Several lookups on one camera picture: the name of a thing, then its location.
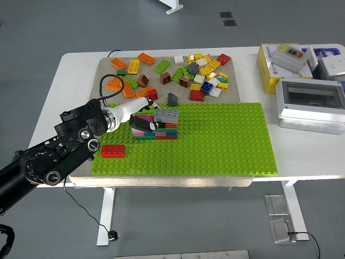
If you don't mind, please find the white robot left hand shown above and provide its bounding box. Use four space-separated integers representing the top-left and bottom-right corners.
112 97 168 133

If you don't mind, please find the grey long brick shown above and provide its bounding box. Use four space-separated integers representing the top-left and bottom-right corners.
154 108 180 124

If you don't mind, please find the red long brick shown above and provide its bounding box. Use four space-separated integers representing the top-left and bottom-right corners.
101 144 126 158

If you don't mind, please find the orange long brick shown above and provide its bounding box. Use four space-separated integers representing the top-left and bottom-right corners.
120 81 136 99
105 75 124 92
109 57 128 71
137 52 156 66
135 85 154 99

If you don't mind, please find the lime green long brick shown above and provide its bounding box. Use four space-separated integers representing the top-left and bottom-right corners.
121 76 139 90
154 59 172 74
171 67 185 84
181 65 195 81

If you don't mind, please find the yellow long brick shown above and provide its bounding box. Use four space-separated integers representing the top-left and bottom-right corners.
127 59 141 75

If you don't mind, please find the dark grey slope brick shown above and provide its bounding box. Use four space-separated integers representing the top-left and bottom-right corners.
187 62 200 76
167 92 179 107

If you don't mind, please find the blue square brick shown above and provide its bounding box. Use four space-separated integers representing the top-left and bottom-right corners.
200 81 215 96

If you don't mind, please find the green studded baseplate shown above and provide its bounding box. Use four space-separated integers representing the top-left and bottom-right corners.
91 102 278 176

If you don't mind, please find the grey-brown mat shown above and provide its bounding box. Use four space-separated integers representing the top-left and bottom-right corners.
68 56 254 188

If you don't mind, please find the white table leg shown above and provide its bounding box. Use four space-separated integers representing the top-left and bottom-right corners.
280 180 310 242
96 187 116 247

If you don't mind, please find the white furniture foot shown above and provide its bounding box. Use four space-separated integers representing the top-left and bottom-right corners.
158 0 184 15

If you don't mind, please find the yellow cardboard box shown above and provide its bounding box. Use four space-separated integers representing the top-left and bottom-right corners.
256 43 313 94

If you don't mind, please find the long metal floor plate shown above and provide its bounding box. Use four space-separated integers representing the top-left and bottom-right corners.
113 249 251 259

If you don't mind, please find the small white plastic part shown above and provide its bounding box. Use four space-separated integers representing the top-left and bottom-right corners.
307 45 319 71

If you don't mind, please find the blue plastic bin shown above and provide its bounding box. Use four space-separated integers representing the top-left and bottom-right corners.
301 47 342 59

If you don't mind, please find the black plug with cord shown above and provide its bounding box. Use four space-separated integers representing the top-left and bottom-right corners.
63 176 121 243

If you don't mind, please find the grey push-button switch box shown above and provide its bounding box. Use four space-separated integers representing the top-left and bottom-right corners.
271 44 309 74

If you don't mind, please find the black corrugated hose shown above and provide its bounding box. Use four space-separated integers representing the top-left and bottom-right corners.
0 223 15 259

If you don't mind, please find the white enclosure with clear cover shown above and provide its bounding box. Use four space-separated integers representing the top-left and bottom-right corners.
275 77 345 135

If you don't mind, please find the black cable with connector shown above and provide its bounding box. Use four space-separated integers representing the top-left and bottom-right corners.
287 230 321 259

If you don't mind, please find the white wall socket panel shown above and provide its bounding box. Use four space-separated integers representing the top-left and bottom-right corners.
314 55 345 81

